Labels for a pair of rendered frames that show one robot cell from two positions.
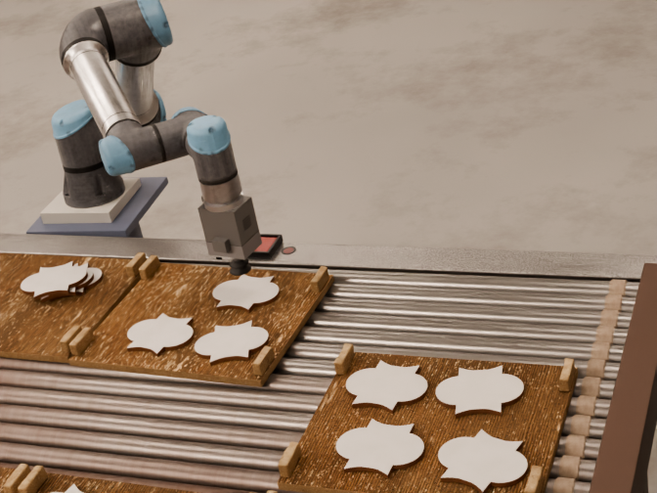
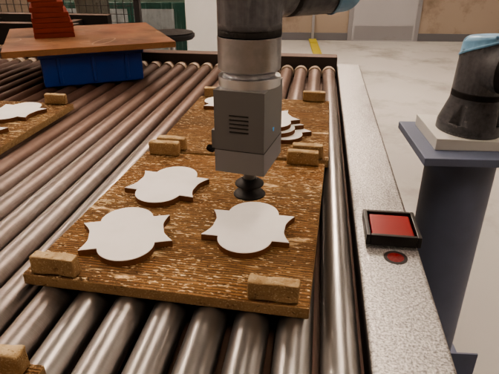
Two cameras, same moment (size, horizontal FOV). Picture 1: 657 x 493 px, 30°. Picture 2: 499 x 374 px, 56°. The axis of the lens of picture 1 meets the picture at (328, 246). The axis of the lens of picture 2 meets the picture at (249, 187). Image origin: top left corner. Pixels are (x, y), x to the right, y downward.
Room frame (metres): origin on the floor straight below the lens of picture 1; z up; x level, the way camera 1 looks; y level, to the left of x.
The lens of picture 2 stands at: (1.90, -0.37, 1.29)
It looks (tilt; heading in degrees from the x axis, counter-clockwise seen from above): 26 degrees down; 73
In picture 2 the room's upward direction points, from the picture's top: straight up
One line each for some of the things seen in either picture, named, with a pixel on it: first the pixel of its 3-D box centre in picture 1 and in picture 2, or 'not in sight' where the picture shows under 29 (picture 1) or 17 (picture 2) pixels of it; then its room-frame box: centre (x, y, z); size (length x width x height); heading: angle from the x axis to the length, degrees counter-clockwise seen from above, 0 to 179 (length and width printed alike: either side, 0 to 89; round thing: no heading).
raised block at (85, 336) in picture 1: (81, 340); (164, 147); (2.00, 0.50, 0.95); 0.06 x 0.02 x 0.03; 152
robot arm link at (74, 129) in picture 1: (81, 131); (487, 61); (2.76, 0.53, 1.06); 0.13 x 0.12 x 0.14; 107
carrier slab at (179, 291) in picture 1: (204, 319); (205, 211); (2.03, 0.26, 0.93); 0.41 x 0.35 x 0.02; 62
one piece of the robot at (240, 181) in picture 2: (239, 263); (249, 184); (2.07, 0.18, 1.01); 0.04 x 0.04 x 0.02
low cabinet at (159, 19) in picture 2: not in sight; (133, 24); (2.41, 7.02, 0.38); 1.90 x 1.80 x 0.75; 159
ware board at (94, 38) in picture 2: not in sight; (86, 37); (1.86, 1.40, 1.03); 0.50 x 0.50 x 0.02; 5
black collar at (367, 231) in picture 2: (259, 246); (390, 227); (2.28, 0.14, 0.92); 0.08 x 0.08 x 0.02; 65
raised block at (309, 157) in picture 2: (149, 266); (302, 156); (2.23, 0.37, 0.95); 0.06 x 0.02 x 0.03; 152
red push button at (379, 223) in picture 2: (259, 246); (390, 228); (2.28, 0.14, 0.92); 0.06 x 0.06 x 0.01; 65
